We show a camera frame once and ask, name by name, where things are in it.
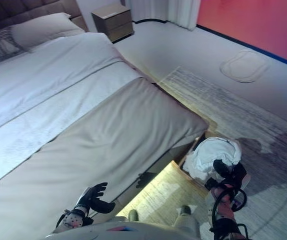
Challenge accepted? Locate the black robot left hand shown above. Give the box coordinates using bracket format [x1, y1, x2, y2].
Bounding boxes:
[77, 182, 117, 215]

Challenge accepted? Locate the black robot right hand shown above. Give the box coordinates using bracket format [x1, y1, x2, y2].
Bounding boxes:
[212, 158, 248, 187]

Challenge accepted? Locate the white garment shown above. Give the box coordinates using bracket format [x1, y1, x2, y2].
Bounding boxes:
[183, 136, 243, 185]

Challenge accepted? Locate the brown wicker laundry basket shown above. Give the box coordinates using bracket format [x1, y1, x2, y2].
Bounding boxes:
[175, 129, 252, 196]

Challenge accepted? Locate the beige bed runner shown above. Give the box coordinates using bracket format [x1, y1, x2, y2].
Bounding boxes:
[0, 77, 209, 240]

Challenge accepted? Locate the white bed with duvet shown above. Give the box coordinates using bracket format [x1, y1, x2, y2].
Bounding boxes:
[0, 12, 209, 240]

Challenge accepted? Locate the white bed pillow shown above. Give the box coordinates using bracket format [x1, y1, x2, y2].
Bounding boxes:
[10, 12, 86, 49]

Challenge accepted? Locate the silver robot torso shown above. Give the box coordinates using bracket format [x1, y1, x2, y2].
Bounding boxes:
[44, 215, 202, 240]

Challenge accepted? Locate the silver robot right leg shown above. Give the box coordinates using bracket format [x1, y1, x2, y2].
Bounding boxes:
[174, 204, 201, 234]

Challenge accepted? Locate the grey streaked area rug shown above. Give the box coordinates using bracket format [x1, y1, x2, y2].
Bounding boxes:
[115, 65, 287, 240]

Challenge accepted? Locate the white oval floor mat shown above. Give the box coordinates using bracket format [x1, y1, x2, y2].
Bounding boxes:
[219, 49, 270, 84]

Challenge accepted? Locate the white pleated curtain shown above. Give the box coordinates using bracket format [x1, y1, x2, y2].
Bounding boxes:
[128, 0, 202, 32]

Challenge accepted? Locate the brown wooden nightstand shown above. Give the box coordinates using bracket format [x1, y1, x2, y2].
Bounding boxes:
[91, 2, 135, 44]

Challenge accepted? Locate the brown padded headboard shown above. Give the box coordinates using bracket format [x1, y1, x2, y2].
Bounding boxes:
[0, 0, 89, 34]

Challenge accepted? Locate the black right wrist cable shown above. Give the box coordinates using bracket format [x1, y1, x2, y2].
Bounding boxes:
[211, 183, 247, 227]

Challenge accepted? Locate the black floor cable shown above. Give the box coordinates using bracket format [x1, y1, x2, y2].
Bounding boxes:
[132, 18, 170, 25]

